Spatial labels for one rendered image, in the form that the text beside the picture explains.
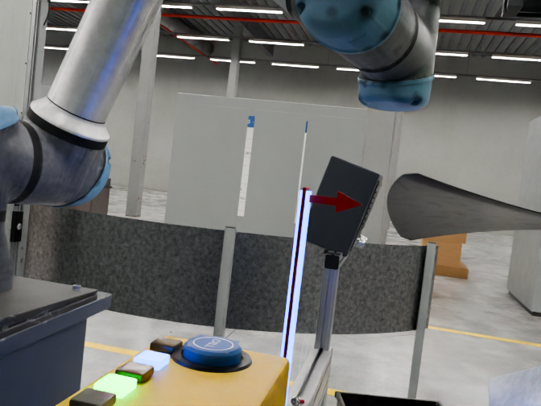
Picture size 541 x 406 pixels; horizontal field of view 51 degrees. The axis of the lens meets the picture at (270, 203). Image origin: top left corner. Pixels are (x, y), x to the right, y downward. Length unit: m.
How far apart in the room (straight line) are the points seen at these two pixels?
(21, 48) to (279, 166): 4.55
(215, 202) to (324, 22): 6.48
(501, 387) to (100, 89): 0.62
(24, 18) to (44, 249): 0.98
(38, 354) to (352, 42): 0.52
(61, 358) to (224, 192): 6.13
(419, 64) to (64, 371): 0.58
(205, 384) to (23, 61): 2.30
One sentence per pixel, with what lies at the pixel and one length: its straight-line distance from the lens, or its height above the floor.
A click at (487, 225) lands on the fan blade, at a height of 1.17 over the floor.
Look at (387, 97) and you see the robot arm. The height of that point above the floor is 1.29.
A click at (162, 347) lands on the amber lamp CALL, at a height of 1.08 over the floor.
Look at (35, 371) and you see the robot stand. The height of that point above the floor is 0.93.
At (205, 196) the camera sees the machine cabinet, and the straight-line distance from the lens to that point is 6.95.
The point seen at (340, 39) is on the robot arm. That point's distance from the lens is 0.46.
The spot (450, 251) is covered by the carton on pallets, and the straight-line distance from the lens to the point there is 8.71.
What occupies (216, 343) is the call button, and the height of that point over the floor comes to 1.08.
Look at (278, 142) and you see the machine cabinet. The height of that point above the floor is 1.56.
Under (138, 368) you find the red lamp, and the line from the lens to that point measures 0.36.
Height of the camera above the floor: 1.20
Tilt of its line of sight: 3 degrees down
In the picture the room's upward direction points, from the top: 7 degrees clockwise
